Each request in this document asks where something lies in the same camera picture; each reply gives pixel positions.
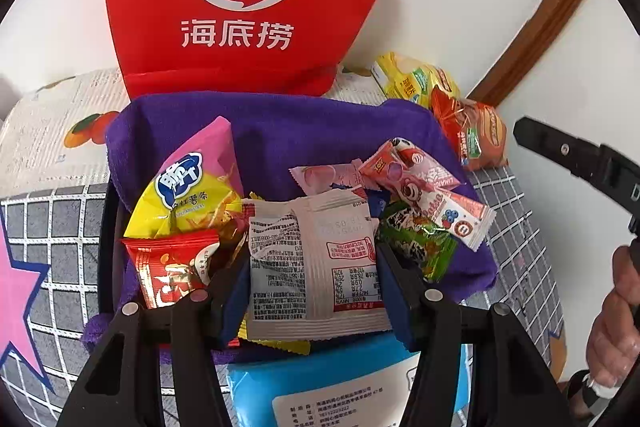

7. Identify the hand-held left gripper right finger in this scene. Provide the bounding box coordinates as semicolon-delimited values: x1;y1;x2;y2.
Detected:
367;239;573;427

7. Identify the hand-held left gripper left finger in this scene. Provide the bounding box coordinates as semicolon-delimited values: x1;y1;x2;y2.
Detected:
62;247;251;427

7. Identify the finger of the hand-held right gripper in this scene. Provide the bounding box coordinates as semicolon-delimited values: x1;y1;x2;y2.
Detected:
514;116;606;180

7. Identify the green snack packet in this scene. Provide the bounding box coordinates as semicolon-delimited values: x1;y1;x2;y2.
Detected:
375;201;445;283

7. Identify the small red snack packet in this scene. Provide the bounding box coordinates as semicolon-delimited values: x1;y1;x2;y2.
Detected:
109;229;221;310

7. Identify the white-backed snack packet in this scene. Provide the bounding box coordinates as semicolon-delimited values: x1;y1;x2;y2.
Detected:
245;186;393;342

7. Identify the blue candy wrapper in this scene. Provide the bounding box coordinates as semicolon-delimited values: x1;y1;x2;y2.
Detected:
372;191;398;215

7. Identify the yellow and pink snack packet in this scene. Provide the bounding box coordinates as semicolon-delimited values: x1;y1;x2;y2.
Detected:
122;116;246;240

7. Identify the pink cartoon snack packet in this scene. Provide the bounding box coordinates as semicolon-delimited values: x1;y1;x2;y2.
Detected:
357;137;497;253

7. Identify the pink peach candy packet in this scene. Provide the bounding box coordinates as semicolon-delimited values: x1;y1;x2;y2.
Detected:
289;159;365;196

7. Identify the purple towel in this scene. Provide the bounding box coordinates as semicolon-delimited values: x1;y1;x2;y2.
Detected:
82;92;498;365

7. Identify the person's right hand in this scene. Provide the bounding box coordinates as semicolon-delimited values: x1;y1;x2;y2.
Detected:
586;246;640;389

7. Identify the orange chips bag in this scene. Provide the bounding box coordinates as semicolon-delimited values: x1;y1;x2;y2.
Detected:
430;86;508;172

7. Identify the blue tissue pack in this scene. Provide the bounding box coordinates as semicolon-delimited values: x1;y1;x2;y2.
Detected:
226;334;473;427

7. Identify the yellow chips bag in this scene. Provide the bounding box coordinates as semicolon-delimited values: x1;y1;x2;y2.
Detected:
371;52;461;110

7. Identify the grey checked tablecloth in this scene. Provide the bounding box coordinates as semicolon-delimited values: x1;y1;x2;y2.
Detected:
0;164;568;427

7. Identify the fruit print cloth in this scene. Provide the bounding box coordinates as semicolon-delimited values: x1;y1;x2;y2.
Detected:
0;66;388;200

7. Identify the red paper bag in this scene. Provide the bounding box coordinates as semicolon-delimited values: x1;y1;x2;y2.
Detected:
102;0;428;100

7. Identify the brown wooden door frame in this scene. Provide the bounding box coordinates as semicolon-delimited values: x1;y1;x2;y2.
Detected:
467;0;598;108

